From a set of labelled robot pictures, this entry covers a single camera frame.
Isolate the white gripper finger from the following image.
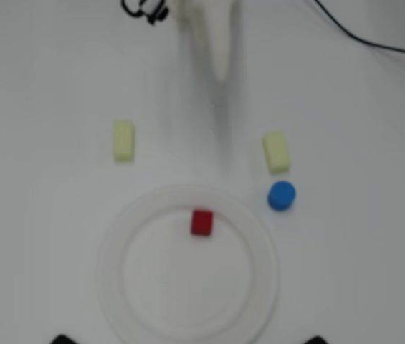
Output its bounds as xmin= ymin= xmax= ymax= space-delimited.
xmin=171 ymin=0 xmax=213 ymax=58
xmin=204 ymin=0 xmax=239 ymax=82

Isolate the red foam cube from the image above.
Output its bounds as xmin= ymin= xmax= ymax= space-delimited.
xmin=190 ymin=209 xmax=214 ymax=237

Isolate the pale yellow foam block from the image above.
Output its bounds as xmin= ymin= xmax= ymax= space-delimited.
xmin=262 ymin=130 xmax=292 ymax=176
xmin=112 ymin=120 xmax=136 ymax=164

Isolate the white round dish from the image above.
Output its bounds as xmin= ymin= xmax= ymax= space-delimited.
xmin=96 ymin=183 xmax=281 ymax=344

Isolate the blue foam cylinder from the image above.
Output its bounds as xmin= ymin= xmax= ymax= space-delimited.
xmin=267 ymin=181 xmax=297 ymax=212

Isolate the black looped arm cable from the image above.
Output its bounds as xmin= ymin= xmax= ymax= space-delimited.
xmin=120 ymin=0 xmax=171 ymax=26

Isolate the thin black cable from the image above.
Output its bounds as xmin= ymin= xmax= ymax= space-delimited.
xmin=315 ymin=0 xmax=405 ymax=57

